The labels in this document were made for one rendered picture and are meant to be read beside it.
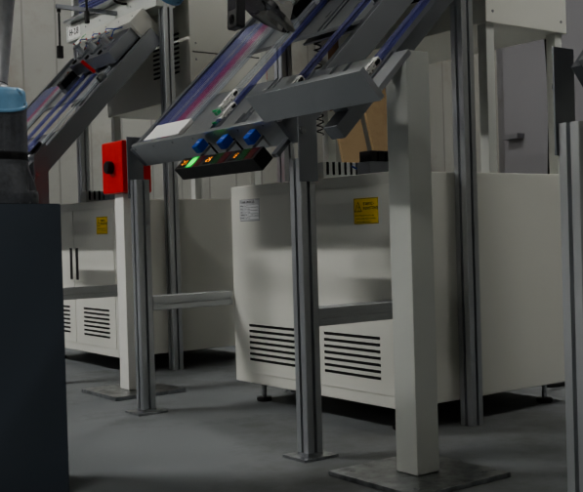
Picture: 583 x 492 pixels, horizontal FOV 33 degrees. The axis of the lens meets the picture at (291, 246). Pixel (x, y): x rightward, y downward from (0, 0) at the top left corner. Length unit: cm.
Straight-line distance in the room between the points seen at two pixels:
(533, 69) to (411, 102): 428
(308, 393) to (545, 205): 93
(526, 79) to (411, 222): 435
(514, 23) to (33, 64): 377
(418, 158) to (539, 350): 93
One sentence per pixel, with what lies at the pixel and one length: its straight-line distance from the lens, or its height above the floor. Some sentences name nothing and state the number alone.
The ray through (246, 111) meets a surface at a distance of 235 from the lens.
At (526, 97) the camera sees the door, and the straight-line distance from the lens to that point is 618.
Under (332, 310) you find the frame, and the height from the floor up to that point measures 31.
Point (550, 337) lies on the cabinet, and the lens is 272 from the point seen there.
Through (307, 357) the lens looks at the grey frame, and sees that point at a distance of 210.
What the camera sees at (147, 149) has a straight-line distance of 263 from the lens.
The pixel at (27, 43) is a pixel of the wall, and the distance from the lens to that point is 596.
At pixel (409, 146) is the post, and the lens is 189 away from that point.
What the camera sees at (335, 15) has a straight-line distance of 251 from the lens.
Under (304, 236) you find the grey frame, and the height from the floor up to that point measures 47.
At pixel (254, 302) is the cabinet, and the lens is 277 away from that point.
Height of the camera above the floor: 48
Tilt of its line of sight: 1 degrees down
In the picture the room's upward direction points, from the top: 2 degrees counter-clockwise
